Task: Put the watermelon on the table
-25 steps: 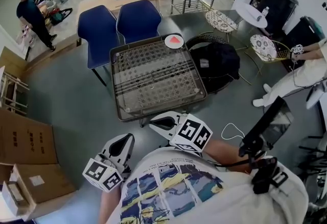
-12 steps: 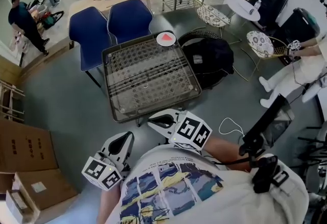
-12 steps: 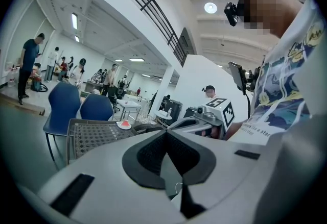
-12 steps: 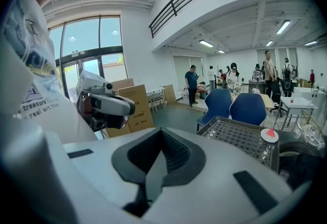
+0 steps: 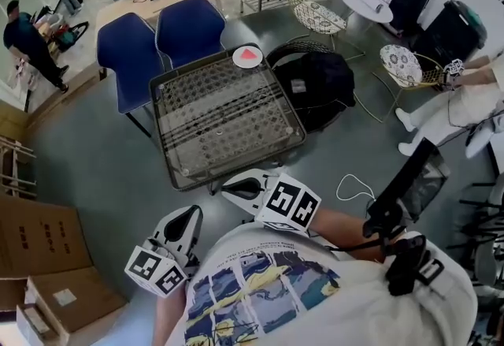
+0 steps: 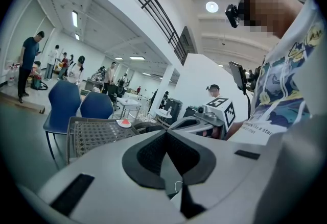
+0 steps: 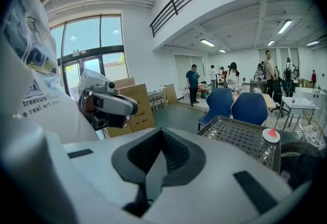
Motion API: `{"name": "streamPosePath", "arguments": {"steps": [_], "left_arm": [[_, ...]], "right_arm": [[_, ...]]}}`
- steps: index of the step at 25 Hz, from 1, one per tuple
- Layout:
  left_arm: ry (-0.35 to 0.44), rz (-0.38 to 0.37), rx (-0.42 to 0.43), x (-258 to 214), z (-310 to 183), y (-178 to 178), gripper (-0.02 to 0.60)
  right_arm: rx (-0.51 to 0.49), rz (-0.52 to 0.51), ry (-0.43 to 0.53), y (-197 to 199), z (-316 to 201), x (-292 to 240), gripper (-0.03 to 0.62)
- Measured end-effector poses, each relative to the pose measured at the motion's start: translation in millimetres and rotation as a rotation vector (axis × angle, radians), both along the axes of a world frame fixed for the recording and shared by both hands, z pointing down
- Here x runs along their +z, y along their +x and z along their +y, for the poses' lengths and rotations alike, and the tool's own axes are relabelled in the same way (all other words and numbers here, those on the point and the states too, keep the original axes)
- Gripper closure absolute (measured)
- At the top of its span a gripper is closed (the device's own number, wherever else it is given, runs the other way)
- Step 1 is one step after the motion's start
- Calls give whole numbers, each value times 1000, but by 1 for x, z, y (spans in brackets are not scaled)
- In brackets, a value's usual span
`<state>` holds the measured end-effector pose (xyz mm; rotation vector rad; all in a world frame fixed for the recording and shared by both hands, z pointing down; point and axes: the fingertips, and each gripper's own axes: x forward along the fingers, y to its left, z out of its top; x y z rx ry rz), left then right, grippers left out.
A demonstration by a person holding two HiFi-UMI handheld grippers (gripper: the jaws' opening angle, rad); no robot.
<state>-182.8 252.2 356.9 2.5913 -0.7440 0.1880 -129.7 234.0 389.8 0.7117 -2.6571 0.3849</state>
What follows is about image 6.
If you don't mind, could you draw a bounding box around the black head camera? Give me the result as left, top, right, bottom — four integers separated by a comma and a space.
224, 3, 242, 29

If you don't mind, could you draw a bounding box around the white square table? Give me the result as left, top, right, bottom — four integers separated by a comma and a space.
116, 97, 143, 119

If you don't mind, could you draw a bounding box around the black mesh-top table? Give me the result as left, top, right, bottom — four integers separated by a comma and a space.
65, 116, 141, 165

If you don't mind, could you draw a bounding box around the black wheeled cart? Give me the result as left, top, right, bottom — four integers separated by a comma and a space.
183, 106, 199, 119
163, 97, 183, 120

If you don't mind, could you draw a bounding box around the black chest-mounted phone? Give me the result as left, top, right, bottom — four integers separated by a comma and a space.
228, 61, 247, 95

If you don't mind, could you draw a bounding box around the person's head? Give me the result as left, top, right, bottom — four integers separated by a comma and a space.
242, 0, 305, 40

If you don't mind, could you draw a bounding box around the white round plate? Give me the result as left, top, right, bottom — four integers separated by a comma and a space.
115, 119, 132, 128

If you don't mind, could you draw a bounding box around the white round side table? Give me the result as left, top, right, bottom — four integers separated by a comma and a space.
154, 108, 172, 126

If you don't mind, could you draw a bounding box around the patterned cushion gold-frame chair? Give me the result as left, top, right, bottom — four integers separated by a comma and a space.
137, 110, 156, 124

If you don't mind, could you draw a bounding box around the person's white printed t-shirt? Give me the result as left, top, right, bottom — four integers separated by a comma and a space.
226, 0, 327, 224

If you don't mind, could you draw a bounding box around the person's right hand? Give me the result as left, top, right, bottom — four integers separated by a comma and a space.
203, 127, 221, 139

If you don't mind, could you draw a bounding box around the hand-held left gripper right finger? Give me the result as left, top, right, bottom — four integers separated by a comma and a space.
166, 130, 278, 224

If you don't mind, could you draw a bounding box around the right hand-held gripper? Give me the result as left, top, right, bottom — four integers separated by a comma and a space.
169, 96, 236, 140

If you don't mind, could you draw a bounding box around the black wicker chair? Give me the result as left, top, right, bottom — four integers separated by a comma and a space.
132, 121, 167, 134

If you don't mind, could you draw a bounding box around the round ceiling lamp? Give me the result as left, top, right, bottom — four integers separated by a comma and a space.
205, 1, 219, 13

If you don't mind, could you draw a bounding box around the person's right forearm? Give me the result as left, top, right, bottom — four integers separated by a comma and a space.
226, 120, 247, 142

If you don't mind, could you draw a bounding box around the black mezzanine railing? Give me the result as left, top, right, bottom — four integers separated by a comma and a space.
94, 0, 192, 65

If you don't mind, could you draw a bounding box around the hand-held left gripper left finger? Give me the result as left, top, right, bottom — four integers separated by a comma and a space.
19, 130, 182, 224

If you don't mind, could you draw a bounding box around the dark grey wall panel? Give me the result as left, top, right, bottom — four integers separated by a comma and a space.
176, 26, 199, 65

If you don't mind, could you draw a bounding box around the blue upholstered chair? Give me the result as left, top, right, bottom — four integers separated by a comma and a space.
80, 91, 114, 120
42, 80, 82, 160

